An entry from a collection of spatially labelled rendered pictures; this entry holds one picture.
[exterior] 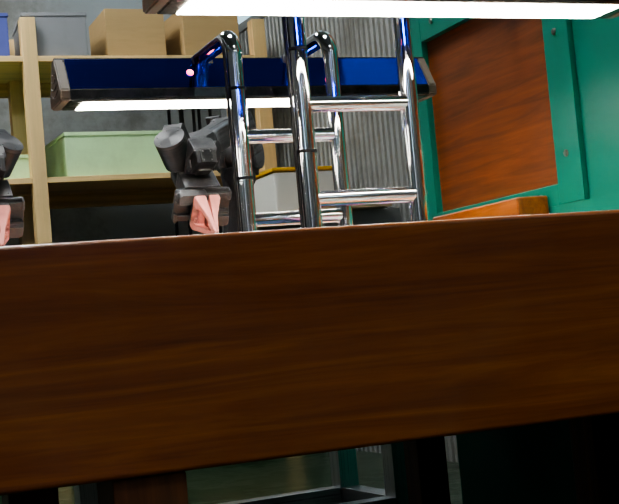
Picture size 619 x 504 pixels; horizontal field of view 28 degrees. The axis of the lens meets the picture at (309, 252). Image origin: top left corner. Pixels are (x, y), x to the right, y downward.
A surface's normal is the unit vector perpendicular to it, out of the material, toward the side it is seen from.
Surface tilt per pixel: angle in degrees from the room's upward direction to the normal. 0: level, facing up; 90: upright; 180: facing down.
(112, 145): 90
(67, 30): 90
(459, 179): 90
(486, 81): 90
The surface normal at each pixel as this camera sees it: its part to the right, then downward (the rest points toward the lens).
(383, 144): -0.90, 0.06
